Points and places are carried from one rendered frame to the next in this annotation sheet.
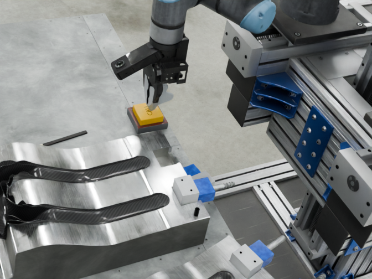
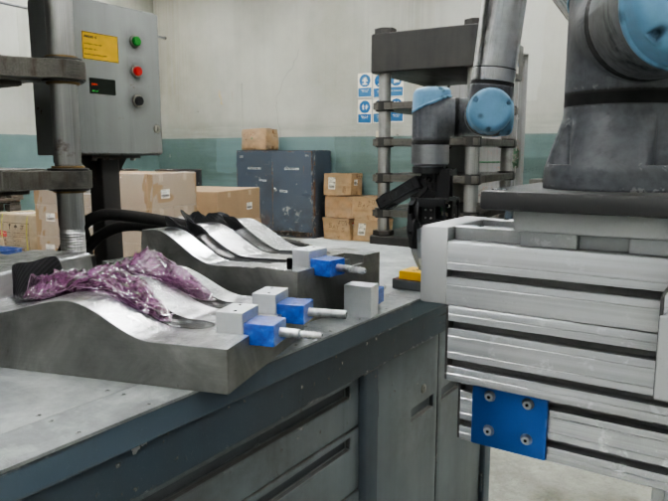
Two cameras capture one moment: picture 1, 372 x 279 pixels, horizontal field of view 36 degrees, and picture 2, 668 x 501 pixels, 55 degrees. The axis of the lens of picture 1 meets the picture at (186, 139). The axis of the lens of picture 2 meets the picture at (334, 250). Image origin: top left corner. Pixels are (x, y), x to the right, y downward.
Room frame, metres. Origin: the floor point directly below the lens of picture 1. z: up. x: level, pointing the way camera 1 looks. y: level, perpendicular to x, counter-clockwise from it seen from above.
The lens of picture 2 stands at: (0.37, -1.00, 1.08)
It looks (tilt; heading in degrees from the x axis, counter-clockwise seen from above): 9 degrees down; 65
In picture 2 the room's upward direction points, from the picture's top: straight up
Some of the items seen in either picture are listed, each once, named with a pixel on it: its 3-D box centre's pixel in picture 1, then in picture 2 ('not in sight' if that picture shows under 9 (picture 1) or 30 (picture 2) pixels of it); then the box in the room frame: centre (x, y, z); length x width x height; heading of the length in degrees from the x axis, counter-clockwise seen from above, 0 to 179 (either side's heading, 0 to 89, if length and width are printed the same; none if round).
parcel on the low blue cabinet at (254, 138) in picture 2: not in sight; (259, 139); (3.10, 7.22, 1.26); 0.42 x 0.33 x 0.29; 126
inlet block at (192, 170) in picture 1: (187, 173); (371, 293); (0.90, -0.02, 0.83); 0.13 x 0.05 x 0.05; 41
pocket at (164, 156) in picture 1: (165, 163); (346, 265); (0.87, 0.03, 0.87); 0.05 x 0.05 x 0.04; 31
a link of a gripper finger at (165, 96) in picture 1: (161, 98); (425, 250); (1.07, 0.08, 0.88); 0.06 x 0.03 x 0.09; 121
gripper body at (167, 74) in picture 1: (165, 58); (432, 197); (1.09, 0.08, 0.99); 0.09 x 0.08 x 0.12; 121
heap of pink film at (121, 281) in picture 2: not in sight; (114, 277); (0.46, -0.05, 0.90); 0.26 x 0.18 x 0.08; 138
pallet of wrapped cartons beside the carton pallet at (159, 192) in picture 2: not in sight; (117, 228); (0.95, 4.49, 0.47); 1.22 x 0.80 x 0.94; 130
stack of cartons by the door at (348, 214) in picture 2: not in sight; (357, 206); (4.01, 6.12, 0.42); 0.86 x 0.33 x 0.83; 126
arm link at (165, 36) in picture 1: (166, 28); (430, 156); (1.09, 0.09, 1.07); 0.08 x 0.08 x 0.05
